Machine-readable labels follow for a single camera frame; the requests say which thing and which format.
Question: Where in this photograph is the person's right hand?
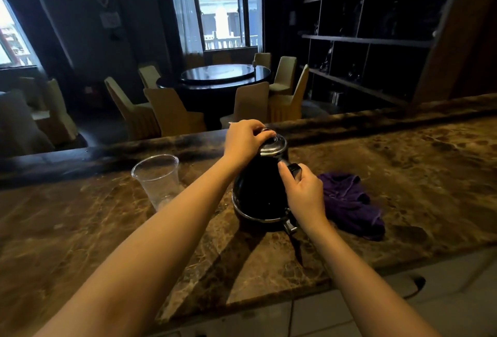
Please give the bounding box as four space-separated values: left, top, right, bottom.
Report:
277 160 329 232

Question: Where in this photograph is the person's left hand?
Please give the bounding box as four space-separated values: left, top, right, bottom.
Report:
223 119 277 170

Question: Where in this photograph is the silver kettle lid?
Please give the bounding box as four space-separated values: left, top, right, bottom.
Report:
259 127 289 157

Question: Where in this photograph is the purple cloth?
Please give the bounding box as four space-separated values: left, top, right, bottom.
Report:
318 172 386 241

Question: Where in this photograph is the black electric kettle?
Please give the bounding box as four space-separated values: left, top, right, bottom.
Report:
228 121 303 235

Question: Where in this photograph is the clear plastic cup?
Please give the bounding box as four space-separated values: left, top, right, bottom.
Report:
131 154 183 212

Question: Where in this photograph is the person's right forearm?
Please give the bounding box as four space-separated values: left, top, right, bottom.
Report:
306 216 442 337

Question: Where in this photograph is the person's left forearm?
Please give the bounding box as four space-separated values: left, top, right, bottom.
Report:
35 154 245 337

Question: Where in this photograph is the round dark dining table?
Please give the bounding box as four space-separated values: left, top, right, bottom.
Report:
156 63 272 130

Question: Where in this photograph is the dark round turntable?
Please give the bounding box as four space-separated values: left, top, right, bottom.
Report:
180 63 256 86

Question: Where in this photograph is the white cabinet drawer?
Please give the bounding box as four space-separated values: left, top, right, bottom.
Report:
151 301 293 337
289 247 497 337

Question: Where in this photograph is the tall dark-framed window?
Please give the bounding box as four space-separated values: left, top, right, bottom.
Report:
167 0 263 54

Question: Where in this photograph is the sheer white curtain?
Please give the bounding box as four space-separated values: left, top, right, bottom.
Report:
167 0 203 56

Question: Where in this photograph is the dark wooden shelf unit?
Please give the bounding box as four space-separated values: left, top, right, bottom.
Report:
299 0 461 106

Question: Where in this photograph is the side window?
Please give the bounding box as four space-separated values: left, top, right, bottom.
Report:
0 0 41 69

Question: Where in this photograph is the white wall sign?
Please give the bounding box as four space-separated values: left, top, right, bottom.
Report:
100 11 122 29

